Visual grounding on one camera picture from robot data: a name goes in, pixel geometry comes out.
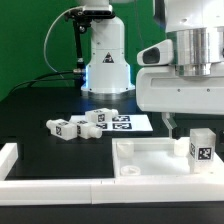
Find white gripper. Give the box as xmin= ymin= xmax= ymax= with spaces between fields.
xmin=136 ymin=64 xmax=224 ymax=140

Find black cables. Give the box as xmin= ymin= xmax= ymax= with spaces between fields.
xmin=9 ymin=69 xmax=84 ymax=96

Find white U-shaped fence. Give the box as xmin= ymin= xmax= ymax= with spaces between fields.
xmin=0 ymin=143 xmax=224 ymax=205

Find white tag sheet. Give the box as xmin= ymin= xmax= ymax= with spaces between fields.
xmin=69 ymin=114 xmax=154 ymax=133

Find grey cable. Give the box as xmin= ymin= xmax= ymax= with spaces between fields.
xmin=43 ymin=7 xmax=81 ymax=75

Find white square tabletop part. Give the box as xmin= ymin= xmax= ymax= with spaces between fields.
xmin=112 ymin=137 xmax=224 ymax=178

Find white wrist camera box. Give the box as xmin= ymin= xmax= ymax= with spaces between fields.
xmin=137 ymin=39 xmax=174 ymax=66

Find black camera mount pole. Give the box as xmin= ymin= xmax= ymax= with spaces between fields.
xmin=65 ymin=8 xmax=91 ymax=75

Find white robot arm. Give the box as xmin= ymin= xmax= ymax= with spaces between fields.
xmin=77 ymin=0 xmax=224 ymax=115

